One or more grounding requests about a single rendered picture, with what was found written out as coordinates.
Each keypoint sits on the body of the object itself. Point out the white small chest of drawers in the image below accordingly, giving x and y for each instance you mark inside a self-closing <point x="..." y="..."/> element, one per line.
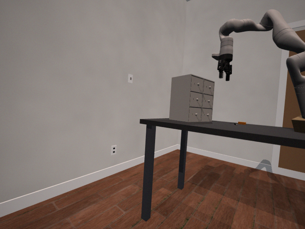
<point x="180" y="98"/>

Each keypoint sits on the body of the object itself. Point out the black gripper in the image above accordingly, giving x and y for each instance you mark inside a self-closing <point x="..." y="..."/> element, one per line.
<point x="224" y="65"/>

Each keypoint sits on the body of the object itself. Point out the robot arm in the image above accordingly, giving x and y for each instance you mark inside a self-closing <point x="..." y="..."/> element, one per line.
<point x="283" y="36"/>

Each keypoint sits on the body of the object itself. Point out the beige drawer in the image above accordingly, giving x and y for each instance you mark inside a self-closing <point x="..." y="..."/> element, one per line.
<point x="208" y="87"/>
<point x="194" y="114"/>
<point x="196" y="84"/>
<point x="206" y="114"/>
<point x="207" y="101"/>
<point x="195" y="99"/>

